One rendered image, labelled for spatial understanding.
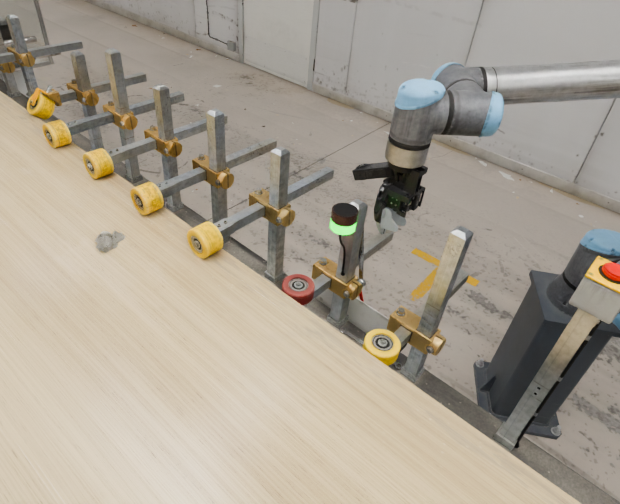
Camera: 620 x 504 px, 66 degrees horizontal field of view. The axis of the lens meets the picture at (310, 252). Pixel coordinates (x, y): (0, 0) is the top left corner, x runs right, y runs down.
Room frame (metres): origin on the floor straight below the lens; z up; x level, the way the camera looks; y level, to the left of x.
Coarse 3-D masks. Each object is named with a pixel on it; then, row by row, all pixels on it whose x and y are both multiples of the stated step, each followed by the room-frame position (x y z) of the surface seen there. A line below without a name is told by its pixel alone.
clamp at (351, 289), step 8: (320, 264) 0.97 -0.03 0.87; (328, 264) 0.97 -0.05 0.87; (336, 264) 0.98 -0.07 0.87; (312, 272) 0.97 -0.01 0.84; (320, 272) 0.95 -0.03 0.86; (328, 272) 0.94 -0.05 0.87; (336, 280) 0.92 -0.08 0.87; (352, 280) 0.92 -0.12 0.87; (328, 288) 0.93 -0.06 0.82; (336, 288) 0.91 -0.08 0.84; (344, 288) 0.90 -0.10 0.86; (352, 288) 0.90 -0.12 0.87; (360, 288) 0.91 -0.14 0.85; (344, 296) 0.90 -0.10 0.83; (352, 296) 0.89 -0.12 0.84
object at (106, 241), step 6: (102, 234) 0.94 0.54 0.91; (108, 234) 0.96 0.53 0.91; (114, 234) 0.94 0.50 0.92; (120, 234) 0.96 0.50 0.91; (96, 240) 0.93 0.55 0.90; (102, 240) 0.92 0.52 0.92; (108, 240) 0.93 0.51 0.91; (114, 240) 0.93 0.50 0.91; (120, 240) 0.94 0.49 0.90; (96, 246) 0.91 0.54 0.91; (102, 246) 0.90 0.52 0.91; (108, 246) 0.91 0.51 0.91; (114, 246) 0.91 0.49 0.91
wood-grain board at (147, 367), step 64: (0, 128) 1.46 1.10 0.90; (0, 192) 1.10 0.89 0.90; (64, 192) 1.13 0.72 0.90; (128, 192) 1.16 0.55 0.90; (0, 256) 0.84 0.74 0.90; (64, 256) 0.86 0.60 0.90; (128, 256) 0.89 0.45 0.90; (192, 256) 0.91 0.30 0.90; (0, 320) 0.65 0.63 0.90; (64, 320) 0.66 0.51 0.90; (128, 320) 0.68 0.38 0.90; (192, 320) 0.70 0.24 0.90; (256, 320) 0.72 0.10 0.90; (320, 320) 0.74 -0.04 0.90; (0, 384) 0.50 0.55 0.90; (64, 384) 0.51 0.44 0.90; (128, 384) 0.53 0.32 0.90; (192, 384) 0.54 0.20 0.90; (256, 384) 0.56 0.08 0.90; (320, 384) 0.57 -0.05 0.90; (384, 384) 0.59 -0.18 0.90; (0, 448) 0.38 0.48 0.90; (64, 448) 0.39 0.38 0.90; (128, 448) 0.40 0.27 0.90; (192, 448) 0.41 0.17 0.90; (256, 448) 0.43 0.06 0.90; (320, 448) 0.44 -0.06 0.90; (384, 448) 0.45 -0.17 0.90; (448, 448) 0.46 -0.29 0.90
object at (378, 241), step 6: (378, 234) 1.14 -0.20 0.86; (384, 234) 1.15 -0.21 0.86; (390, 234) 1.15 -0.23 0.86; (372, 240) 1.11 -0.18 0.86; (378, 240) 1.11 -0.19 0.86; (384, 240) 1.12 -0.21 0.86; (390, 240) 1.15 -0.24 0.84; (366, 246) 1.08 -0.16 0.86; (372, 246) 1.08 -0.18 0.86; (378, 246) 1.10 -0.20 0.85; (366, 252) 1.05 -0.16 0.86; (372, 252) 1.08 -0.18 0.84; (366, 258) 1.06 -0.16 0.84; (324, 276) 0.93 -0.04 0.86; (318, 282) 0.91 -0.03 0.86; (324, 282) 0.91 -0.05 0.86; (330, 282) 0.93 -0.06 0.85; (318, 288) 0.89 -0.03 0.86; (324, 288) 0.91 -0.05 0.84; (318, 294) 0.89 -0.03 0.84
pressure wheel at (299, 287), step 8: (288, 280) 0.86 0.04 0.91; (296, 280) 0.86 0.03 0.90; (304, 280) 0.86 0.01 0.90; (312, 280) 0.87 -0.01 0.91; (288, 288) 0.83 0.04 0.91; (296, 288) 0.83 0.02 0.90; (304, 288) 0.84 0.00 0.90; (312, 288) 0.84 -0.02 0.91; (296, 296) 0.81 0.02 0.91; (304, 296) 0.81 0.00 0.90; (312, 296) 0.83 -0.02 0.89; (304, 304) 0.81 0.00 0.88
